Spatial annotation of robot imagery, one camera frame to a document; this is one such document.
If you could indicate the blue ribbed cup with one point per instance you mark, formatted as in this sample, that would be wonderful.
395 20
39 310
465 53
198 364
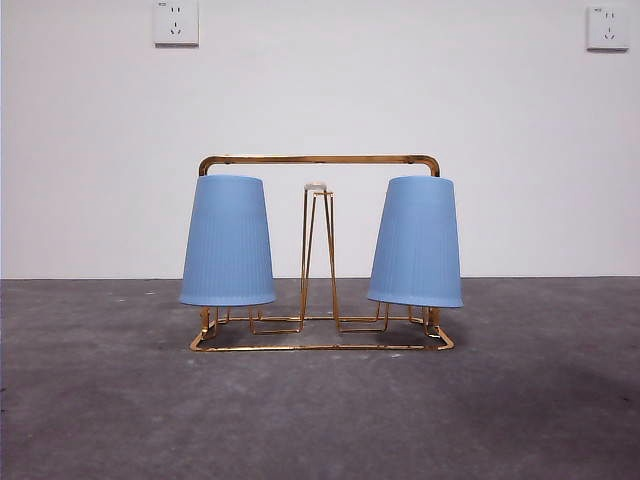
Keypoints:
228 240
416 240

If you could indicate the white wall socket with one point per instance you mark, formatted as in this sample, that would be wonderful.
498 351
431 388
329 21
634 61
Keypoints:
607 29
175 25

